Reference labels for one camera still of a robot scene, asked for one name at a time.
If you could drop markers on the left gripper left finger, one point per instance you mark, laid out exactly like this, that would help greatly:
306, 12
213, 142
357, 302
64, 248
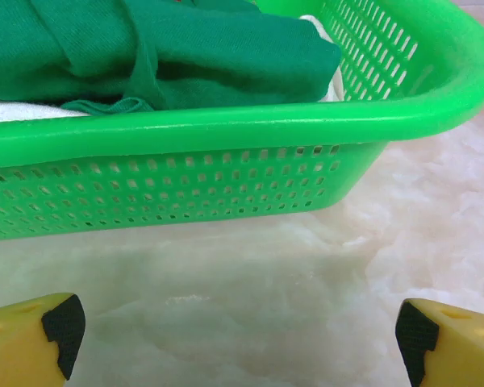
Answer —
12, 346

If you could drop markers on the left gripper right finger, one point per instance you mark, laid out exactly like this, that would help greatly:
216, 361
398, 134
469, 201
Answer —
460, 350

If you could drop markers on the green t-shirt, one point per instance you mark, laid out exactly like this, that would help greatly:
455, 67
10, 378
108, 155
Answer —
226, 60

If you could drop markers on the crumpled white t-shirt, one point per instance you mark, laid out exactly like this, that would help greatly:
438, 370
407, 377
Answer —
8, 111

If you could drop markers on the green plastic basket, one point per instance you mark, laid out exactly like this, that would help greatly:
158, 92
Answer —
226, 125

